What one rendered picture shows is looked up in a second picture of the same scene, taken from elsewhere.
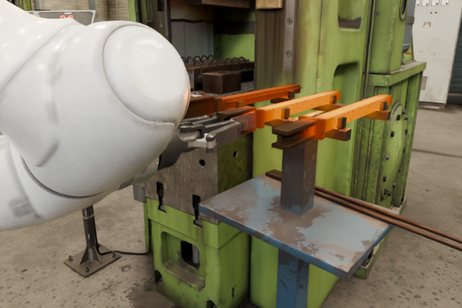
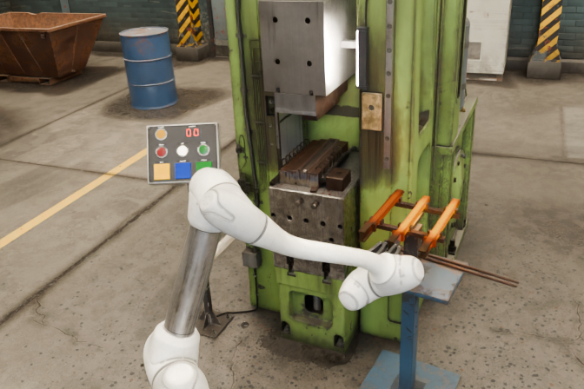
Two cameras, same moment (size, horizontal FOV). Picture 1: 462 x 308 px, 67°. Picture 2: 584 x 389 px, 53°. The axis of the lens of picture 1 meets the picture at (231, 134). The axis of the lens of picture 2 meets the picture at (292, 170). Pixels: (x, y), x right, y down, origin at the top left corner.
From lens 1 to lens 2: 1.68 m
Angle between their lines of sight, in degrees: 13
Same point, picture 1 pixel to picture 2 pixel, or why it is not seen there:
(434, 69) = (487, 34)
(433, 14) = not seen: outside the picture
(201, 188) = not seen: hidden behind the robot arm
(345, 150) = not seen: hidden behind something
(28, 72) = (394, 274)
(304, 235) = (422, 286)
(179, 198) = (308, 265)
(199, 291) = (327, 330)
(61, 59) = (403, 272)
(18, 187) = (367, 296)
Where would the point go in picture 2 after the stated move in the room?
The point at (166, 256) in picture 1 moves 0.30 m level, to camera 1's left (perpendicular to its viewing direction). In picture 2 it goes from (291, 309) to (235, 319)
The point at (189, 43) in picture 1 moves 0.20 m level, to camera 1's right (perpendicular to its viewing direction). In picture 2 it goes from (288, 133) to (327, 128)
